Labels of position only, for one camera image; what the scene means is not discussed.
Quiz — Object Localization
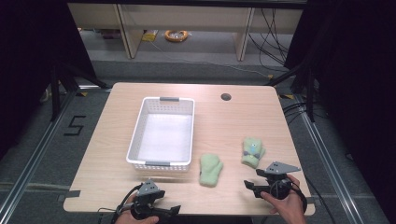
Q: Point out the person's left hand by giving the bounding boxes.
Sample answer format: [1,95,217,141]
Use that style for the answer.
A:
[114,193,160,224]

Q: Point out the green plush toy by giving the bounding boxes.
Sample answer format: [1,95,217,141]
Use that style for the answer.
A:
[198,152,224,189]

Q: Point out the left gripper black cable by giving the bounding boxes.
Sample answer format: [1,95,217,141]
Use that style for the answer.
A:
[97,184,142,224]

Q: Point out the white floor cable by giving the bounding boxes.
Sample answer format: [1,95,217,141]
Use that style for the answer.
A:
[148,40,273,79]

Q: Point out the yellow packet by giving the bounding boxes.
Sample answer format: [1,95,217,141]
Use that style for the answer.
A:
[141,29,160,43]

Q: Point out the person's right hand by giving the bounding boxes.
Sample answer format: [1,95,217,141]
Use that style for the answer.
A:
[260,174,308,224]

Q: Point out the black floor cables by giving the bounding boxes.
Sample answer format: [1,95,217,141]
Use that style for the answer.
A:
[281,101,329,126]

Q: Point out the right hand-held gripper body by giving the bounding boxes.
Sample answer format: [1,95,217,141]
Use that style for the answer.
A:
[264,161,302,201]

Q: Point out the wooden shelf unit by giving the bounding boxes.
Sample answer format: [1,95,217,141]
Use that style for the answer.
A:
[67,3,304,62]

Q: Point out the white plastic basket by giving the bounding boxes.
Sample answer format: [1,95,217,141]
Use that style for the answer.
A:
[125,96,196,173]

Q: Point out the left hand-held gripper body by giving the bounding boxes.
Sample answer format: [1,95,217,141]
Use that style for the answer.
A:
[130,178,161,221]

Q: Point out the green mitten with face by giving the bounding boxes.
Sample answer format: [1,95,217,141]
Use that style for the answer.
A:
[240,136,267,169]

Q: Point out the black curtain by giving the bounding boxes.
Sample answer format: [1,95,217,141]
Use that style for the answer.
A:
[283,0,396,218]
[0,0,98,161]

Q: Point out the hanging black cable bundle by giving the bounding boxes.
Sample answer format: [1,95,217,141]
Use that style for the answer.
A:
[247,7,291,68]

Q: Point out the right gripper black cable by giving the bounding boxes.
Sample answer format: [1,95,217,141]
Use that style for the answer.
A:
[290,181,309,214]

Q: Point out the black metal stand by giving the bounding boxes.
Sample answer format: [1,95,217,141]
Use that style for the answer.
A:
[263,61,316,123]
[49,61,109,123]

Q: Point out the aluminium floor rail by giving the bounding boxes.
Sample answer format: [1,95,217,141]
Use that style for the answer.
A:
[0,89,78,219]
[294,92,366,224]

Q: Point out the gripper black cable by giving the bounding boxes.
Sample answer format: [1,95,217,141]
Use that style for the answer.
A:
[97,184,142,224]
[290,181,309,214]

